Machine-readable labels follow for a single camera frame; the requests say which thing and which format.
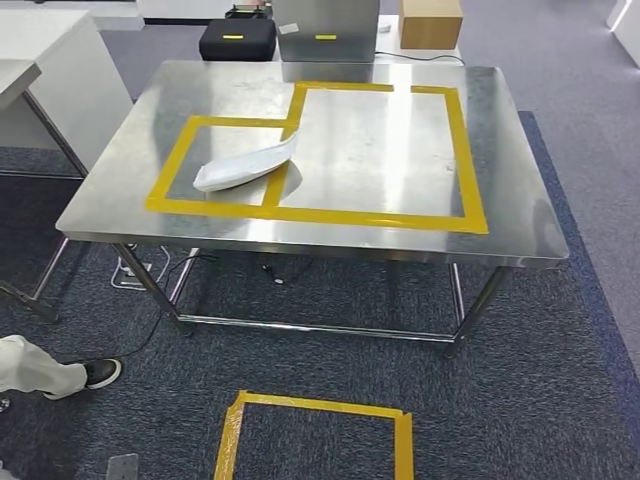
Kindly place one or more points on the white curved plastic car part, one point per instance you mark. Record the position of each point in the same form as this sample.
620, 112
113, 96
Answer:
240, 169

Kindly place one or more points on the stainless steel workbench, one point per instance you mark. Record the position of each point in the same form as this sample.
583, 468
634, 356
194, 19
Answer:
350, 152

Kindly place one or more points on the yellow tape square outline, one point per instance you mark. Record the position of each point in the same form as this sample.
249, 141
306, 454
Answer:
320, 405

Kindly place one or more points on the yellow tape two-cell outline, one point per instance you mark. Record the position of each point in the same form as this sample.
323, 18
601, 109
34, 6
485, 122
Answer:
465, 159

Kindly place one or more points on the grey laptop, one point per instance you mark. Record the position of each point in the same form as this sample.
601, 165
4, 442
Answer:
324, 20

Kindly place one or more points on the black hard carry case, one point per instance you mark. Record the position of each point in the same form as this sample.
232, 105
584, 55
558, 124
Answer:
237, 43

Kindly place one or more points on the white power strip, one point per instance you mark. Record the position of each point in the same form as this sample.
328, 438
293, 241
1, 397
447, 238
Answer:
132, 275

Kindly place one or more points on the brown cardboard box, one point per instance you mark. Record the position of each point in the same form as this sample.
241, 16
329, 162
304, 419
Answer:
430, 26

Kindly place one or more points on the white low platform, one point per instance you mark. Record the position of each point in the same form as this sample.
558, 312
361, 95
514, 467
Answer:
185, 8

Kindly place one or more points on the white cabinet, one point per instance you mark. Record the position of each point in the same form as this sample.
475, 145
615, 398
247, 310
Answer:
84, 93

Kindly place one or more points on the grey floor plate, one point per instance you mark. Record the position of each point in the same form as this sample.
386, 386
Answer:
122, 467

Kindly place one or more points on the person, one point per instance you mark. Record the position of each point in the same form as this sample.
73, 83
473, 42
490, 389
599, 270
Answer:
40, 368

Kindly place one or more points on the steel-legged side table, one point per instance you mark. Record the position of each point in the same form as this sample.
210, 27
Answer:
15, 79

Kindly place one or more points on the white lit pedestal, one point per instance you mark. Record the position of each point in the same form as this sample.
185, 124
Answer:
627, 26

